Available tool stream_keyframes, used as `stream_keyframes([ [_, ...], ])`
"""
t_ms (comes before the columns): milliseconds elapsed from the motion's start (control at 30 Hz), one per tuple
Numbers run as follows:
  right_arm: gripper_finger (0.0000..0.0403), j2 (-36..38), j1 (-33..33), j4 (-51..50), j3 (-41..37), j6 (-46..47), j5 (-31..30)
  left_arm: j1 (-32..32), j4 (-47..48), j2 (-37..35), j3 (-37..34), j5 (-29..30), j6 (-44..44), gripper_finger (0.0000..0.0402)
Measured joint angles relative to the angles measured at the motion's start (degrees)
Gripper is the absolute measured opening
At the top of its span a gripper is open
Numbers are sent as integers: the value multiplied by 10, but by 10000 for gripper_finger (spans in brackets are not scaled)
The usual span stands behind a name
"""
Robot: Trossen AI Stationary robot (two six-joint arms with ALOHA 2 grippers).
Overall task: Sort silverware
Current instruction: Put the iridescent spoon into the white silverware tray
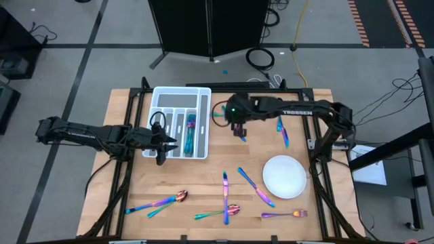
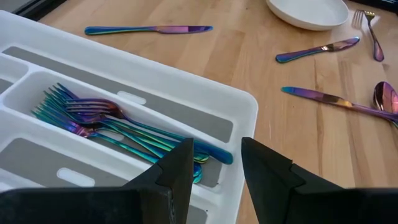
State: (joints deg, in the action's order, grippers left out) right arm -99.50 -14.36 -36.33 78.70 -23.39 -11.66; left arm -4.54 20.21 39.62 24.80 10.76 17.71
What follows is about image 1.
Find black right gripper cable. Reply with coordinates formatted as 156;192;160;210
211;99;235;129

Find black box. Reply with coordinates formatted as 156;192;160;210
0;84;22;136

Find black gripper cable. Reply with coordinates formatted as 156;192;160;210
149;110;167;129
211;99;235;129

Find short black floor cable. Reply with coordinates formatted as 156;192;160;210
28;21;58;45

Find thin white cable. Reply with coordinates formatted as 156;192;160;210
246;74;283;89

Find white paper sheet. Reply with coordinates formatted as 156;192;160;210
349;144;388;186

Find black metal table frame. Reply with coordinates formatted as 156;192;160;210
77;76;366;240

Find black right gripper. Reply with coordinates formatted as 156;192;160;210
225;94;254;136

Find black metal side stand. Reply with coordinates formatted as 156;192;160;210
348;56;434;231

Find black cabinet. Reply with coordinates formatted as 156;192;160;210
0;6;44;81

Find coiled black cable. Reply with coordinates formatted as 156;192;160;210
245;46;275;71

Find white plastic cutlery tray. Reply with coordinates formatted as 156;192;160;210
142;86;212;160

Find long yellow cable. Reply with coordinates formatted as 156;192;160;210
291;0;310;88

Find white round plate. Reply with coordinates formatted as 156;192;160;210
262;155;308;200

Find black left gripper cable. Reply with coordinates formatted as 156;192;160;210
149;110;167;129

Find black folding divider panel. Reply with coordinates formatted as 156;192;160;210
148;0;271;70

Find long black bar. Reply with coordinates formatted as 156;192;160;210
185;81;271;89

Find loose black floor cables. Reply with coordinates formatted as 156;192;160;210
352;69;427;128

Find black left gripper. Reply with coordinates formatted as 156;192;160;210
130;122;179;166

